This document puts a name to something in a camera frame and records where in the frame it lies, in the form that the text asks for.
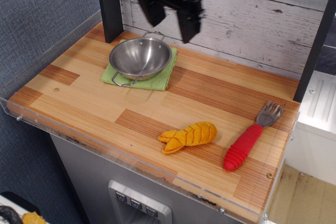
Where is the steel colander bowl with handles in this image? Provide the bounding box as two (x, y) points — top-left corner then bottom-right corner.
(109, 31), (175, 87)

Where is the green towel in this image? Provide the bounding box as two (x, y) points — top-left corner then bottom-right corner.
(101, 40), (177, 91)

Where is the orange plush fish toy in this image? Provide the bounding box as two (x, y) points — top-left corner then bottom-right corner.
(157, 122), (217, 154)

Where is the clear acrylic table guard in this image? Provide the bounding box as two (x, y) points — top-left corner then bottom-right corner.
(5, 15), (299, 223)

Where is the grey toy fridge cabinet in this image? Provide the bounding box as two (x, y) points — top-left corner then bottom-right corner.
(51, 135), (238, 223)

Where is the water dispenser button panel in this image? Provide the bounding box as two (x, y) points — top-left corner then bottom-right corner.
(108, 179), (173, 223)

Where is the yellow object at corner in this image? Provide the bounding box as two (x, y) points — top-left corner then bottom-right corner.
(22, 212), (47, 224)

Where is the black left post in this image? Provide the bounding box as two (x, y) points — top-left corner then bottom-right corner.
(99, 0), (123, 43)

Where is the black post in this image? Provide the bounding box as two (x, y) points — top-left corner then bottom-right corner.
(99, 0), (123, 43)
(293, 0), (335, 102)

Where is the fork with red handle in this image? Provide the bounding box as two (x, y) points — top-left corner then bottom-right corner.
(223, 101), (285, 172)

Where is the black right post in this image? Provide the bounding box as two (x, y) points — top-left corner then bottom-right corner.
(293, 0), (335, 102)

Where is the black corrugated hose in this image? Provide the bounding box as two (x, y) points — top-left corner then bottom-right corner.
(0, 205), (23, 224)

